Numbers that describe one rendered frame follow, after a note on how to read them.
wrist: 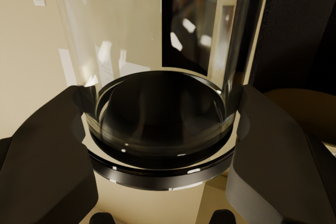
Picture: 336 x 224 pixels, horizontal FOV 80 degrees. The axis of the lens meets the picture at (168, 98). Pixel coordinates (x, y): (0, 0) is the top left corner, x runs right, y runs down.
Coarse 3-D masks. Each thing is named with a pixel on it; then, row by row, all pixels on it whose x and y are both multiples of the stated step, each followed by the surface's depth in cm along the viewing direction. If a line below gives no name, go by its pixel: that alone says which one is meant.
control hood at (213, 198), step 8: (216, 176) 32; (208, 184) 31; (216, 184) 31; (224, 184) 31; (208, 192) 30; (216, 192) 30; (224, 192) 30; (208, 200) 30; (216, 200) 30; (224, 200) 30; (200, 208) 30; (208, 208) 30; (216, 208) 29; (224, 208) 29; (232, 208) 29; (200, 216) 30; (208, 216) 29; (240, 216) 28
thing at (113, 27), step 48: (96, 0) 6; (144, 0) 6; (192, 0) 6; (240, 0) 6; (96, 48) 7; (144, 48) 6; (192, 48) 7; (240, 48) 8; (96, 96) 8; (144, 96) 7; (192, 96) 8; (96, 144) 10; (144, 144) 9; (192, 144) 9
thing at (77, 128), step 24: (72, 96) 10; (48, 120) 8; (72, 120) 8; (24, 144) 7; (48, 144) 7; (72, 144) 7; (24, 168) 6; (48, 168) 6; (72, 168) 6; (0, 192) 6; (24, 192) 6; (48, 192) 6; (72, 192) 6; (96, 192) 7; (0, 216) 5; (24, 216) 5; (48, 216) 5; (72, 216) 6
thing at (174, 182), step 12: (96, 168) 10; (108, 168) 9; (216, 168) 9; (120, 180) 9; (132, 180) 9; (144, 180) 9; (156, 180) 9; (168, 180) 9; (180, 180) 9; (192, 180) 9
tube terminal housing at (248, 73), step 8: (264, 0) 20; (256, 32) 22; (256, 40) 22; (248, 64) 23; (248, 72) 24; (248, 80) 27; (296, 120) 39; (304, 128) 40; (312, 128) 39; (320, 128) 38; (320, 136) 38; (328, 136) 37; (224, 176) 32
